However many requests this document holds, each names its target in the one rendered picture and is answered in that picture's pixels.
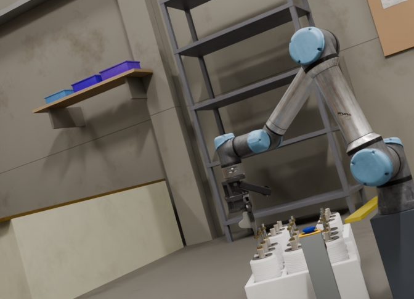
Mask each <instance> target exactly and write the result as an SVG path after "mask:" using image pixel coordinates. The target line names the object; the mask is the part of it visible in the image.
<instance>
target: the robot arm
mask: <svg viewBox="0 0 414 299"><path fill-rule="evenodd" d="M339 50H340V43H339V40H338V38H337V36H336V35H335V34H334V33H333V32H331V31H329V30H324V29H319V28H316V27H306V28H302V29H300V30H298V31H297V32H296V33H295V34H294V35H293V37H292V38H291V41H290V45H289V52H290V56H291V58H292V59H293V60H294V61H295V62H296V63H298V64H300V65H301V66H302V67H301V69H300V70H299V71H298V74H297V75H296V76H295V78H294V80H293V81H292V83H291V84H290V86H289V88H288V89H287V90H286V93H285V94H284V95H283V97H282V99H281V100H280V102H279V103H278V105H277V106H276V108H275V110H274V111H273V113H272V114H271V116H270V118H269V119H268V121H267V123H266V124H265V125H264V127H263V129H260V130H255V131H252V132H250V133H247V134H244V135H241V136H238V137H235V136H234V135H233V134H232V133H229V134H225V135H222V136H219V137H216V138H215V140H214V143H215V146H216V152H217V155H218V158H219V162H220V164H221V168H222V173H223V175H224V179H226V181H224V182H221V183H222V186H223V189H224V193H225V201H226V203H227V206H228V209H229V212H230V213H235V212H239V211H241V210H244V209H246V208H247V210H244V211H243V213H242V215H243V219H242V220H241V221H240V222H239V224H238V225H239V227H240V228H253V231H254V235H256V234H257V231H258V228H257V225H256V221H255V218H254V214H253V210H252V203H251V199H250V195H249V191H248V190H250V191H253V192H257V193H260V194H262V195H263V196H268V195H271V192H272V189H271V188H270V187H269V186H259V185H256V184H252V183H249V182H244V181H240V180H241V179H245V175H243V174H244V173H245V171H244V169H243V165H242V161H241V158H243V157H247V156H249V155H253V154H257V153H261V152H265V151H268V150H274V149H276V148H277V147H279V146H280V145H281V144H282V139H283V137H282V136H283V135H284V133H285V132H286V130H287V129H288V127H289V125H290V124H291V122H292V121H293V120H294V118H295V116H296V115H297V113H298V112H299V110H300V109H301V107H302V106H303V104H304V103H305V101H306V100H307V98H308V97H309V95H310V93H311V92H312V90H313V89H314V88H315V86H316V85H317V86H318V88H319V90H320V92H321V94H322V96H323V98H324V99H325V102H326V103H327V106H328V108H329V109H330V111H331V113H332V115H333V117H334V119H335V121H336V123H337V125H338V126H339V128H340V130H341V132H342V134H343V136H344V138H345V140H346V142H347V144H348V148H347V154H348V156H349V158H350V160H351V173H352V175H353V177H354V178H355V179H356V180H357V181H358V182H359V183H361V184H363V185H365V186H370V187H373V186H376V188H377V190H378V202H377V209H378V213H379V215H390V214H393V213H399V212H402V211H407V210H411V209H414V181H413V178H412V174H411V172H410V168H409V165H408V162H407V158H406V156H405V152H404V146H403V145H402V143H401V140H400V139H399V138H397V137H390V138H387V139H383V138H382V137H381V135H379V134H376V133H374V132H373V130H372V128H371V127H370V125H369V123H368V121H367V119H366V118H365V115H364V114H363V111H362V109H361V108H360V106H359V104H358V102H357V100H356V99H355V97H354V95H353V93H352V91H351V89H350V87H349V85H348V83H347V81H346V80H345V78H344V76H343V74H342V72H341V70H340V69H339V67H338V63H339V56H338V55H339ZM234 183H237V186H234ZM240 188H241V189H240ZM244 189H246V190H244ZM248 215H249V216H248Z"/></svg>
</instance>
